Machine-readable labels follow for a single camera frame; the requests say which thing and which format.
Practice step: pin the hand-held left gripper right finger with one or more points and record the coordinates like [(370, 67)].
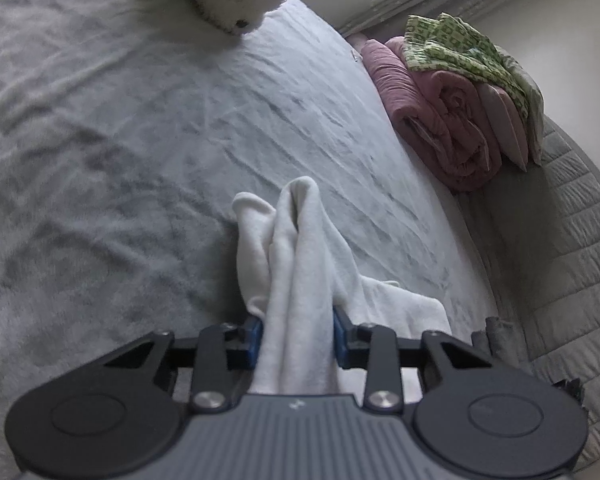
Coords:
[(339, 335)]

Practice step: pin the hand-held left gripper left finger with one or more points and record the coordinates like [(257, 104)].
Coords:
[(254, 335)]

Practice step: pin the white long-sleeve shirt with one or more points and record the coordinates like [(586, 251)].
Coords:
[(295, 285)]

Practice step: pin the folded grey towel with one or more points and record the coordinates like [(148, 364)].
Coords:
[(495, 340)]

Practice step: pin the grey bed sheet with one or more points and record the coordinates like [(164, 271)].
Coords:
[(130, 160)]

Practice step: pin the grey quilted headboard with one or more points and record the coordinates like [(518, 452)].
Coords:
[(570, 260)]

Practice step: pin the folded pink quilt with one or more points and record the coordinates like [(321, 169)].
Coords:
[(430, 105)]

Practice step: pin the pink pillow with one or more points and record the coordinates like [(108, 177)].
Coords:
[(505, 120)]

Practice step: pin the small metal clip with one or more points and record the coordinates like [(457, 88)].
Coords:
[(354, 53)]

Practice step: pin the green patterned blanket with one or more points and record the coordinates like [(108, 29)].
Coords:
[(455, 45)]

